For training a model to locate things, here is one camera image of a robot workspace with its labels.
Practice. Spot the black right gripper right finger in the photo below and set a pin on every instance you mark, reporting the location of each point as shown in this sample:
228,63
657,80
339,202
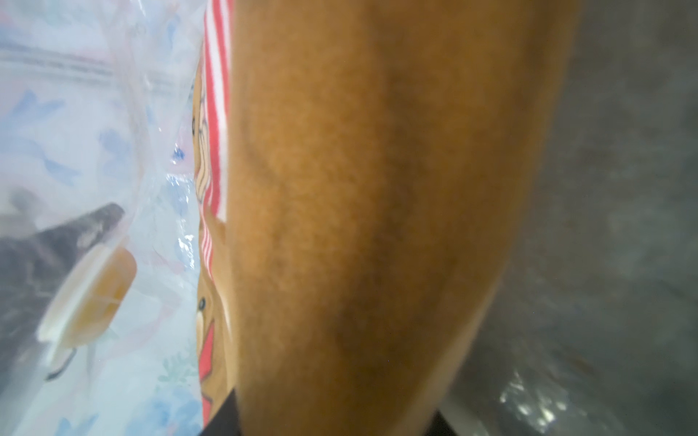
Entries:
439,427

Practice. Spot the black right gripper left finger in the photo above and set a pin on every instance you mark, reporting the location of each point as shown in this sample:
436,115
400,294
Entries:
226,421

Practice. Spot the clear plastic vacuum bag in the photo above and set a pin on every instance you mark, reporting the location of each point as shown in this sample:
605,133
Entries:
593,327

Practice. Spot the white round bag valve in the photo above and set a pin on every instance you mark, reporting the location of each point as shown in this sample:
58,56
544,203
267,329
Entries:
86,304

